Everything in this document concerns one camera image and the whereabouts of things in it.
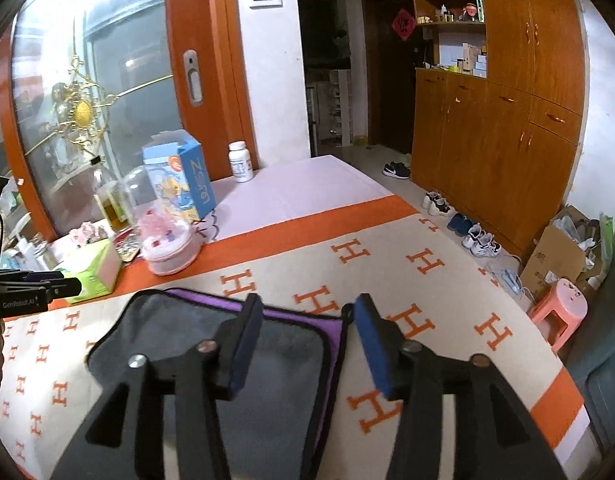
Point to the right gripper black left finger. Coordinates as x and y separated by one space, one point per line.
122 435

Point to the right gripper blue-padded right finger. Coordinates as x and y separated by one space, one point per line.
496 436

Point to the purple and grey towel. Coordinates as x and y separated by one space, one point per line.
278 425

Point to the green tissue pack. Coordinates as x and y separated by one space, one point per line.
96 266

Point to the pink flower ornament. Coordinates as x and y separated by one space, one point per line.
87 233

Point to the blister pill pack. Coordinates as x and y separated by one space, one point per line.
127 244

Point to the glass oil bottle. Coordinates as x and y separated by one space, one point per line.
109 196

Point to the pink plastic stool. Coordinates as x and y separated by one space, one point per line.
561 311

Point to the pink glass dome music box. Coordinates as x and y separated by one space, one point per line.
167 240

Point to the cardboard box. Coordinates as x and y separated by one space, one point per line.
569 247

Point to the blue cartoon box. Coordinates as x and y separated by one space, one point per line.
176 168

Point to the wooden glass sliding door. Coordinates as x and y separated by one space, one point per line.
100 78

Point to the white pill bottle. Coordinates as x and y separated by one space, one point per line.
240 161

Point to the orange H-pattern tablecloth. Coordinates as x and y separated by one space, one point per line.
309 236

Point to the black sneaker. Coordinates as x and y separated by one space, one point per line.
396 170

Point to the wooden cabinet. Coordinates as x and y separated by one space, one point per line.
499 110

